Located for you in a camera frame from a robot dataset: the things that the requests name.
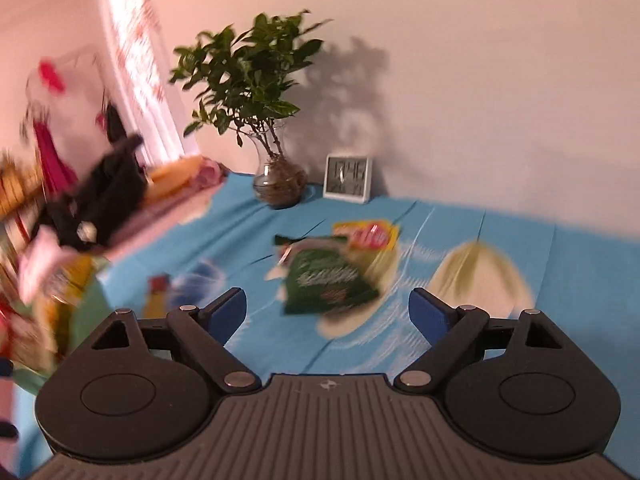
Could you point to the metal clothes rack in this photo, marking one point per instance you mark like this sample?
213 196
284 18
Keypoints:
76 117

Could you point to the orange round cushion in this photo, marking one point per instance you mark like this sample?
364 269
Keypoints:
171 178

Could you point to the green potted plant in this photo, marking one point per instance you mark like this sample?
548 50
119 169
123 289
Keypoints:
243 77

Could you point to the white digital clock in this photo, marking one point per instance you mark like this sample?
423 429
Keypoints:
348 178

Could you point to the green snack bag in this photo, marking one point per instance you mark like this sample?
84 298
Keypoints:
321 275

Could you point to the small colourful snack packet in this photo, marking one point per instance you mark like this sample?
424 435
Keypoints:
156 298

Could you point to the black hanging garment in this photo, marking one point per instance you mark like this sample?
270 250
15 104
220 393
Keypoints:
114 128

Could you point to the blue floral tablecloth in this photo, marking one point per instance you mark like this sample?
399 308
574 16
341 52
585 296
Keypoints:
554 395

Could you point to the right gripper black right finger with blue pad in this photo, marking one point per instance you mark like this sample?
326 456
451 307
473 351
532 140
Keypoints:
454 338

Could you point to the red cloth on rack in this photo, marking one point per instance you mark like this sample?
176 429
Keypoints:
50 77

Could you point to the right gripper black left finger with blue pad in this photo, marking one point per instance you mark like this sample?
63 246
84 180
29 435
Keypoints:
201 335

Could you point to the black coat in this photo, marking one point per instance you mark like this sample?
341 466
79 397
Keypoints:
90 213

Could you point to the wooden storage shelf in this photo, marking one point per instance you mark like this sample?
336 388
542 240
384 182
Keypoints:
21 187

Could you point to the magenta hanging garment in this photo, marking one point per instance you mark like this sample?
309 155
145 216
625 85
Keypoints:
57 176

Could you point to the white red floral curtain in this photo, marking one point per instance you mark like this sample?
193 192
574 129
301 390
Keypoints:
141 65

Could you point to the glass vase with pebbles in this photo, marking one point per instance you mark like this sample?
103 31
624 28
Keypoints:
279 182

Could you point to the yellow red snack bag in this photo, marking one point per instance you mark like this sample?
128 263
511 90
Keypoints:
372 245

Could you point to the pink bed sheet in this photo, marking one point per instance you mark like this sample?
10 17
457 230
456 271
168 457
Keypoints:
150 221

